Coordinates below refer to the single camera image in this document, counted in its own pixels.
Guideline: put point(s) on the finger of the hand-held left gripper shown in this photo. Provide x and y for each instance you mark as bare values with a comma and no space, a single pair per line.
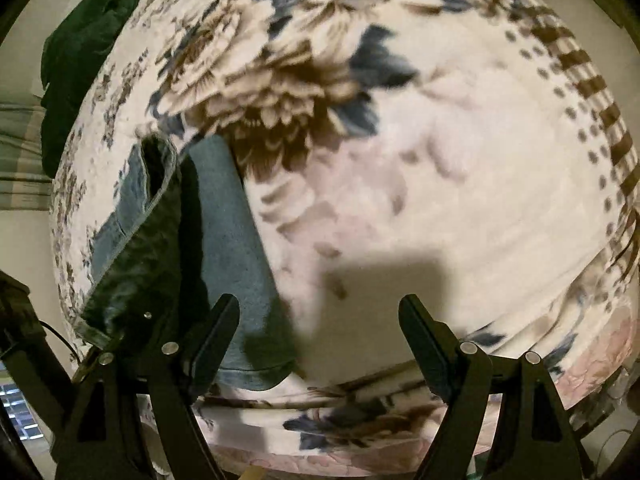
140,332

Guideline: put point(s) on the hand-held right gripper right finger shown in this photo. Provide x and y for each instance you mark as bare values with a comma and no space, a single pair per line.
425,345

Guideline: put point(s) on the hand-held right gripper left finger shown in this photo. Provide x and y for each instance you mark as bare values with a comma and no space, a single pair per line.
210,350

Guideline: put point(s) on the blue denim pants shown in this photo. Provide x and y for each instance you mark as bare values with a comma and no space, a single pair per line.
235,240

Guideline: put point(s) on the window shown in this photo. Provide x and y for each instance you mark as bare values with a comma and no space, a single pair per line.
17,410

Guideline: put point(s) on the pink quilted mattress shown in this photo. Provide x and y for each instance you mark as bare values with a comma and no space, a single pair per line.
595,360

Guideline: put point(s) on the floral printed blanket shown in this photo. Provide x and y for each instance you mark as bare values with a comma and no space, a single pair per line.
425,160

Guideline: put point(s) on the green striped curtain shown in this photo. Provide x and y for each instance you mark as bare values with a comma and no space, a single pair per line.
20,155

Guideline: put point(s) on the dark green blanket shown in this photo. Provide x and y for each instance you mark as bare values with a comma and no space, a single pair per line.
80,65

